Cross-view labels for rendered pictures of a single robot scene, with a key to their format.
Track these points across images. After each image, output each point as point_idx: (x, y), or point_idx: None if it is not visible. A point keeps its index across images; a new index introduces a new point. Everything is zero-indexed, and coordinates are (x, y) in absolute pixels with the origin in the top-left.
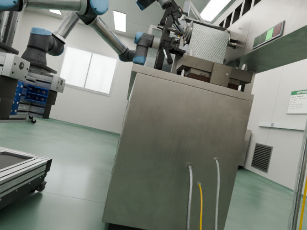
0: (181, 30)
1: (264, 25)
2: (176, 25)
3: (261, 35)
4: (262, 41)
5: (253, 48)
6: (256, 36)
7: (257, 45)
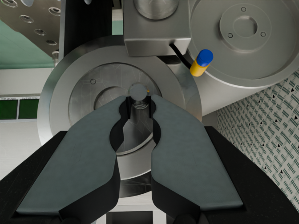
0: (117, 98)
1: (16, 138)
2: (152, 150)
3: (14, 116)
4: (5, 102)
5: (37, 97)
6: (34, 120)
7: (20, 98)
